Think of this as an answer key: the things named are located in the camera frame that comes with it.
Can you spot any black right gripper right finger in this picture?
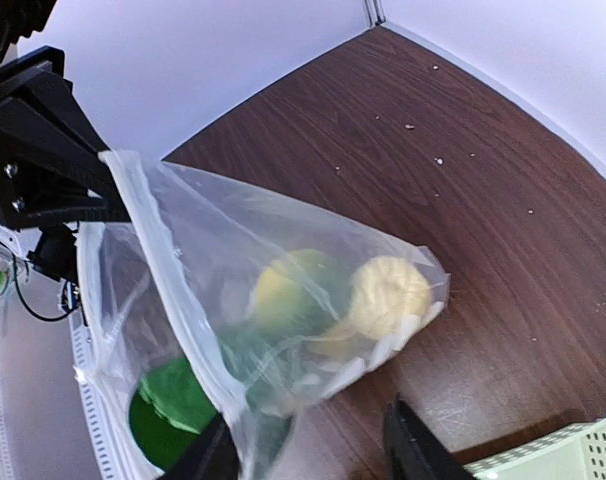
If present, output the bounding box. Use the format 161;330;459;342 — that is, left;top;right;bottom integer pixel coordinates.
383;399;474;480

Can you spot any front aluminium rail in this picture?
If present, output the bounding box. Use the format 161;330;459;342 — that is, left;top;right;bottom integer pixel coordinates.
0;227;129;479

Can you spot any left aluminium frame post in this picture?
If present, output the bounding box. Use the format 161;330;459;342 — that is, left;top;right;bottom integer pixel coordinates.
363;0;386;27

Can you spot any green white bok choy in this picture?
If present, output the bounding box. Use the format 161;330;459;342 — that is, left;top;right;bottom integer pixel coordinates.
129;322;294;479

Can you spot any clear polka dot zip bag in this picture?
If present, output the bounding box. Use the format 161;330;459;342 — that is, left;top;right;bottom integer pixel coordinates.
77;151;450;479

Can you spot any green perforated plastic basket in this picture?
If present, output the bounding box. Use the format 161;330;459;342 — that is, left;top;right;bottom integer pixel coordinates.
465;417;606;480

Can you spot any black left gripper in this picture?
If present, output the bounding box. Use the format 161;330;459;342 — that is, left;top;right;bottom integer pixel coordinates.
0;47;130;230

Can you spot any yellow green lemon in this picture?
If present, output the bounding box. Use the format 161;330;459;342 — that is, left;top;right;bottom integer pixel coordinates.
254;249;350;331

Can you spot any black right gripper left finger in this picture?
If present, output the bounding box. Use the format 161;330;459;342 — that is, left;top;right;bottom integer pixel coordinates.
160;414;239;480

